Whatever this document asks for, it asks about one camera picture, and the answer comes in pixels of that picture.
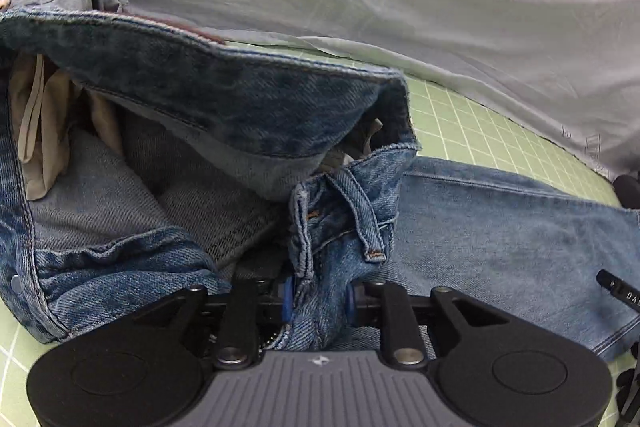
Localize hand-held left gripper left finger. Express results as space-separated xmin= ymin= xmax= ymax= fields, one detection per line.
xmin=131 ymin=276 xmax=296 ymax=369

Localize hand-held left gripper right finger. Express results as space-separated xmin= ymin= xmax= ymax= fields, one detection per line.
xmin=345 ymin=280 xmax=511 ymax=366

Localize blue denim jeans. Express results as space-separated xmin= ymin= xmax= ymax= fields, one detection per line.
xmin=0 ymin=7 xmax=640 ymax=363

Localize dark grey folded garment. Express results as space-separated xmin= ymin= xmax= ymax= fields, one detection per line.
xmin=613 ymin=174 xmax=640 ymax=210

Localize light grey carrot print sheet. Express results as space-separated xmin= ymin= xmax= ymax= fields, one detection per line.
xmin=50 ymin=0 xmax=640 ymax=182

